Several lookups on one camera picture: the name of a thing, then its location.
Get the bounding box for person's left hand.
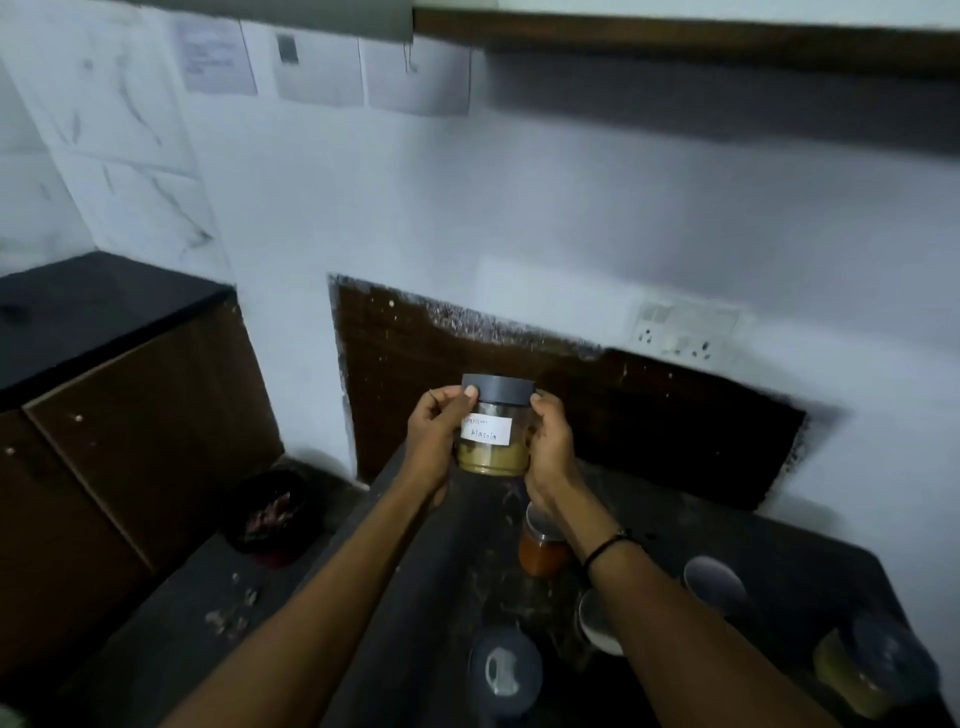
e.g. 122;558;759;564
403;383;480;511

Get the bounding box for person's right hand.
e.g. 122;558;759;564
523;389;590;519

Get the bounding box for garam masala jar grey lid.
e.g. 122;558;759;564
455;373;538;478

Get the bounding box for orange chilli powder jar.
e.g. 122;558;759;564
518;500;575;579

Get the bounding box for steel lid brown spice jar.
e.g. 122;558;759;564
575;588;628;658

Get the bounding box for clear jar steel lid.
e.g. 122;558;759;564
682;554;751;624

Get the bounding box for black pepper jar grey lid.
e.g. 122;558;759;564
466;626;545;723

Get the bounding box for coriander powder jar grey lid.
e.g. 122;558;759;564
813;611;943;721

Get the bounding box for person's right forearm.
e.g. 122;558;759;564
551;487;841;728

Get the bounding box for person's left forearm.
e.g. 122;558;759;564
161;476;451;728

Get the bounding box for dark brown wood panel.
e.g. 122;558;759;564
328;273;810;513

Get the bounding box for black round bin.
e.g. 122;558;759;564
224;466;328;568

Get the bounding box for pale debris scraps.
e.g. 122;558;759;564
203;571;262;640

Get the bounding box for black kitchen counter unit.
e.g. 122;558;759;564
0;251;286;680

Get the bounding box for white paper sheet with pictures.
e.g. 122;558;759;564
241;22;367;106

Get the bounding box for white text paper sheet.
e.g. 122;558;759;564
168;14;259;97

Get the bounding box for black bead bracelet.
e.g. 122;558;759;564
581;528;639;583

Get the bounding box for white wall socket plate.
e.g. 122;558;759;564
628;298;740;363

